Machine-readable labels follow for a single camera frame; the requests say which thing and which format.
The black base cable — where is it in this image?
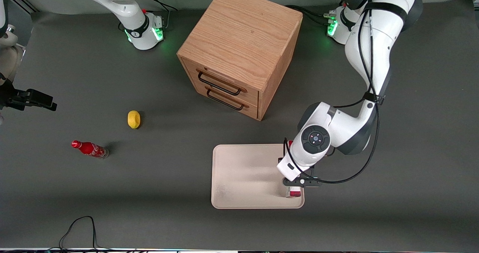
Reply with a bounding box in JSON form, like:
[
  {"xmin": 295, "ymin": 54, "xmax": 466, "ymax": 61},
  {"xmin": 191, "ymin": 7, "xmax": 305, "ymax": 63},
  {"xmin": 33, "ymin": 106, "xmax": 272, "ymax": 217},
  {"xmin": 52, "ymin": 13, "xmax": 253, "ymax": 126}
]
[
  {"xmin": 143, "ymin": 0, "xmax": 179, "ymax": 30},
  {"xmin": 286, "ymin": 5, "xmax": 334, "ymax": 27}
]

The yellow lemon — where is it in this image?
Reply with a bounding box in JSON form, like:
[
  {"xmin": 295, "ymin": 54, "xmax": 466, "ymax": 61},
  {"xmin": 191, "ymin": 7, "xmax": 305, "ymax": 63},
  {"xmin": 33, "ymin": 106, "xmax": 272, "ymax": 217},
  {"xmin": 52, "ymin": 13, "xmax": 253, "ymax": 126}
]
[{"xmin": 128, "ymin": 110, "xmax": 141, "ymax": 129}]

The red cola bottle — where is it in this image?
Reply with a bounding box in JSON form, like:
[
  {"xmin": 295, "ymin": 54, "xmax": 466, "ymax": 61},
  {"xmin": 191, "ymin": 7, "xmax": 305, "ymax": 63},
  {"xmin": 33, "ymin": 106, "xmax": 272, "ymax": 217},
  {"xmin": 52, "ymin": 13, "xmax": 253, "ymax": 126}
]
[{"xmin": 71, "ymin": 140, "xmax": 109, "ymax": 159}]

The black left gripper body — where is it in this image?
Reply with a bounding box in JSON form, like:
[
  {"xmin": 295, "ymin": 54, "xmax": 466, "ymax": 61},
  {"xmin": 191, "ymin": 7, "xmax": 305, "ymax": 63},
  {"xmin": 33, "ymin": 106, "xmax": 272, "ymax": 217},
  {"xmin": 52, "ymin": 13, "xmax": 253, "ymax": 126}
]
[{"xmin": 282, "ymin": 174, "xmax": 321, "ymax": 188}]

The thin black looped cable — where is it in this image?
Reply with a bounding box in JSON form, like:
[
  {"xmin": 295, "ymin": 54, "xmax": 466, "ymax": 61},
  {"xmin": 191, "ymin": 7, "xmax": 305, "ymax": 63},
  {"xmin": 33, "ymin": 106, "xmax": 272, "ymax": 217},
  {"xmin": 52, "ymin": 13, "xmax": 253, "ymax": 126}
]
[{"xmin": 49, "ymin": 216, "xmax": 113, "ymax": 253}]

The cream plastic tray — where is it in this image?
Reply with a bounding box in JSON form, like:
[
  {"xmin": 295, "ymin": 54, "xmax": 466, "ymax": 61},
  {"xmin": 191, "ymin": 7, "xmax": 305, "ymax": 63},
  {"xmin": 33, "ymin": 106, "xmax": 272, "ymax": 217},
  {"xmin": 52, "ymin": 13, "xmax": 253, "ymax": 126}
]
[{"xmin": 211, "ymin": 144, "xmax": 305, "ymax": 210}]

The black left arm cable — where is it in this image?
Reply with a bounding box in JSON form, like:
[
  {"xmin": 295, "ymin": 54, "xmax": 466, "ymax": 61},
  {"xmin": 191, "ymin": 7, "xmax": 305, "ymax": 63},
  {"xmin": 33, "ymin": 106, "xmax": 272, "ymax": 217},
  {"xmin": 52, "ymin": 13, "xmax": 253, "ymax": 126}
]
[{"xmin": 283, "ymin": 0, "xmax": 379, "ymax": 185}]

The black right base cable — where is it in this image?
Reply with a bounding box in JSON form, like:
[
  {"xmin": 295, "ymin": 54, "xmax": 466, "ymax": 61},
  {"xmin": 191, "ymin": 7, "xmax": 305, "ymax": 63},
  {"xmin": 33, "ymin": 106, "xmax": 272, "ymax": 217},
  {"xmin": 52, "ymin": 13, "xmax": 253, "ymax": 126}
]
[{"xmin": 143, "ymin": 0, "xmax": 179, "ymax": 30}]

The black left base cable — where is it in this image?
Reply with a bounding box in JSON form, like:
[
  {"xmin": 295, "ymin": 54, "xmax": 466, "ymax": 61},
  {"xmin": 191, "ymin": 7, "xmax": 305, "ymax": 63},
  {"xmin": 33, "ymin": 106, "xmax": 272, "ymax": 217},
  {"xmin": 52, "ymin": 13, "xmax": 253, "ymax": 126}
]
[{"xmin": 286, "ymin": 5, "xmax": 334, "ymax": 27}]

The black metal drawer handle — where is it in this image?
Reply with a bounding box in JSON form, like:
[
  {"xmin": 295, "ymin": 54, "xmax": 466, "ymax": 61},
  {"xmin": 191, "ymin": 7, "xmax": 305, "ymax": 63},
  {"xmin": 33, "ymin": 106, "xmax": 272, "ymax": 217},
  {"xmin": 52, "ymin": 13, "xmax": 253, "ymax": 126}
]
[
  {"xmin": 198, "ymin": 71, "xmax": 242, "ymax": 96},
  {"xmin": 206, "ymin": 89, "xmax": 245, "ymax": 111}
]

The oak wooden drawer cabinet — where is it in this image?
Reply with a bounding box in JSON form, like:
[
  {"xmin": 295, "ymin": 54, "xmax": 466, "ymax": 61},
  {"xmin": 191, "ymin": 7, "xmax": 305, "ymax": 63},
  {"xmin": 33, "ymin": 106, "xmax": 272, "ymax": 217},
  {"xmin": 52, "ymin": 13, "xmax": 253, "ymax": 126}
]
[{"xmin": 177, "ymin": 0, "xmax": 303, "ymax": 121}]

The red cookie box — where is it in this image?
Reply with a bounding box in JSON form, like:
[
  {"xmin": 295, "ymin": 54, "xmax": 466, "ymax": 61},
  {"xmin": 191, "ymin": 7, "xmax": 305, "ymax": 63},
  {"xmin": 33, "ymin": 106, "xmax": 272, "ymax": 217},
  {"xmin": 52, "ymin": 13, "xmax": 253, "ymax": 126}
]
[{"xmin": 286, "ymin": 140, "xmax": 302, "ymax": 198}]

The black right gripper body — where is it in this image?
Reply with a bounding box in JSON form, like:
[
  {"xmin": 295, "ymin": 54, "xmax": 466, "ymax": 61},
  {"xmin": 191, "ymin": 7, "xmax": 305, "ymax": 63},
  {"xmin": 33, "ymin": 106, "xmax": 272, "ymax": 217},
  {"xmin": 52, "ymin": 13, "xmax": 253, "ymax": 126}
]
[{"xmin": 0, "ymin": 79, "xmax": 27, "ymax": 109}]

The aluminium frame rail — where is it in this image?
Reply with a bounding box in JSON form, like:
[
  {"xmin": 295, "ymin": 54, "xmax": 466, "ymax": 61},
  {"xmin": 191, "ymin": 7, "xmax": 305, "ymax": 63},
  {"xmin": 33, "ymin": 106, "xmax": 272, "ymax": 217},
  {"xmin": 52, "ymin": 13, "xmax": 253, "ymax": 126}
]
[{"xmin": 8, "ymin": 0, "xmax": 40, "ymax": 14}]

